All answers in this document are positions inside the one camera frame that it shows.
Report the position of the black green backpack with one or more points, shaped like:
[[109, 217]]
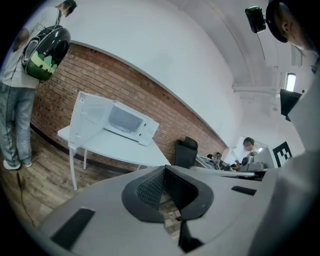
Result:
[[47, 50]]

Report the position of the white table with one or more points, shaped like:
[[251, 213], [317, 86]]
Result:
[[120, 147]]

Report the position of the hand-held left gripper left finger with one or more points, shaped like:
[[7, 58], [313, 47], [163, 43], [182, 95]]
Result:
[[105, 212]]

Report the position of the black office chair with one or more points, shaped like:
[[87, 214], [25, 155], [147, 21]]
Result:
[[185, 155]]

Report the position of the small bright window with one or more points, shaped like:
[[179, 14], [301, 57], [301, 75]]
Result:
[[291, 82]]

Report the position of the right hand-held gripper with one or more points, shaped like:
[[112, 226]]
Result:
[[282, 155]]

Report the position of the cluttered gray desk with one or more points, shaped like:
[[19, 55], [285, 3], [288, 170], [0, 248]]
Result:
[[215, 162]]

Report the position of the person's torso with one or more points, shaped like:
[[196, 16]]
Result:
[[300, 200]]

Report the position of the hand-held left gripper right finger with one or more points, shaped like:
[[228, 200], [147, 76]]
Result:
[[225, 212]]

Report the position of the person's head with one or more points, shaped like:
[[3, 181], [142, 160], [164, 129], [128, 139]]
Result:
[[290, 25]]

